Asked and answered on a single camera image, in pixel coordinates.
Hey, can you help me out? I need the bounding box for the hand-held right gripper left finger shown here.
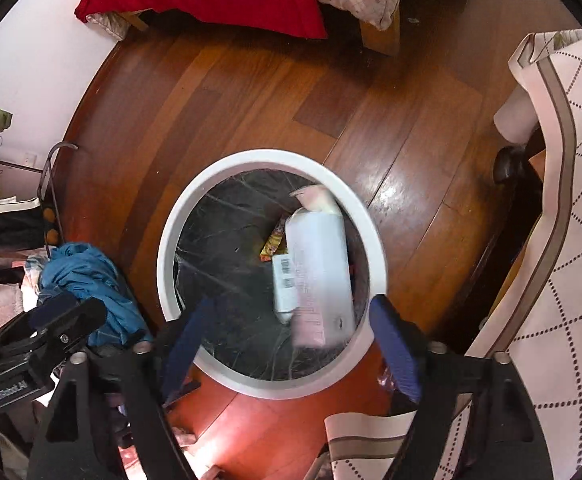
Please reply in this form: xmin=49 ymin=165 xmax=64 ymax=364
xmin=26 ymin=296 xmax=217 ymax=480

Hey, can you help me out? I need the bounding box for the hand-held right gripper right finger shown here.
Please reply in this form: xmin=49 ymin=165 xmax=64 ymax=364
xmin=369 ymin=294 xmax=554 ymax=480

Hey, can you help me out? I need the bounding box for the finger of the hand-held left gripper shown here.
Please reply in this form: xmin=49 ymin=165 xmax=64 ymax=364
xmin=38 ymin=298 xmax=108 ymax=361
xmin=30 ymin=291 xmax=79 ymax=331

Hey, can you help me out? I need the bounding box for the tall white box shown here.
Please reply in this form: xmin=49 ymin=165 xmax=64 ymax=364
xmin=285 ymin=185 xmax=357 ymax=350

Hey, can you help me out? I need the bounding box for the white box with blue print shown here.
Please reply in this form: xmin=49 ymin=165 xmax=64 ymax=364
xmin=271 ymin=254 xmax=304 ymax=325

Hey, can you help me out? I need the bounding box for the orange yellow noodle packet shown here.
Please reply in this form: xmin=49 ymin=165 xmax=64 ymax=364
xmin=261 ymin=214 xmax=289 ymax=263

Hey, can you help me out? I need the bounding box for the white round waste bin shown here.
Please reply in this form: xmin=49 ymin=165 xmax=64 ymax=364
xmin=157 ymin=148 xmax=389 ymax=401

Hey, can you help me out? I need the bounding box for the blue crumpled cloth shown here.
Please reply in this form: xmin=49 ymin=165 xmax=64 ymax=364
xmin=38 ymin=242 xmax=153 ymax=350

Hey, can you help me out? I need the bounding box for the dark hanging garment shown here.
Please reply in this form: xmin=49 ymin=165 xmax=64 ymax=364
xmin=0 ymin=200 xmax=46 ymax=271

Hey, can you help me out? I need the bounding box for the black metal rack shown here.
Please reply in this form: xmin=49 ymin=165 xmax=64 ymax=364
xmin=36 ymin=142 xmax=79 ymax=256

